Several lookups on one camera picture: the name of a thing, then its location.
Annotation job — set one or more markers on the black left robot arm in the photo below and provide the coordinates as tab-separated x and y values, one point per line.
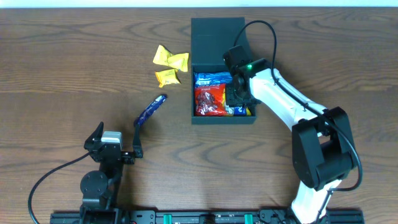
100	187

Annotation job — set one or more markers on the black aluminium mounting rail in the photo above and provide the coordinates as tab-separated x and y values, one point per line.
152	217

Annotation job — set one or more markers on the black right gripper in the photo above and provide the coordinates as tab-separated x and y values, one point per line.
232	99

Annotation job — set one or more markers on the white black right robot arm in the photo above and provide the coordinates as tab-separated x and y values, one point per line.
323	152

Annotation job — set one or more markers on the large yellow candy wrapper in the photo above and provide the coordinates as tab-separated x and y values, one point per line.
166	58

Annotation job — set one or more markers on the red Hacks candy bag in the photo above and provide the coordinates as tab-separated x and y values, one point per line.
209	100

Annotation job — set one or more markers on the blue Eclipse gum pack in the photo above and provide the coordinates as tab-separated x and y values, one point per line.
239	111

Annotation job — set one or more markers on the small yellow candy wrapper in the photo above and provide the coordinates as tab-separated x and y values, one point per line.
167	77

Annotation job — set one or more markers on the dark blue snack bar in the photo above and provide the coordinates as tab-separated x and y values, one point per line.
150	109

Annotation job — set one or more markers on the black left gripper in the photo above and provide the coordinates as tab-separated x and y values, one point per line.
125	154

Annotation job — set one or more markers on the dark green box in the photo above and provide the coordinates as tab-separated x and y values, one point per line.
211	37

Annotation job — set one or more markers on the yellow seed snack bag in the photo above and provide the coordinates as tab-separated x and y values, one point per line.
229	109

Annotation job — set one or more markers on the blue wafer bar packet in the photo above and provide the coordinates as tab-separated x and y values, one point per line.
204	79

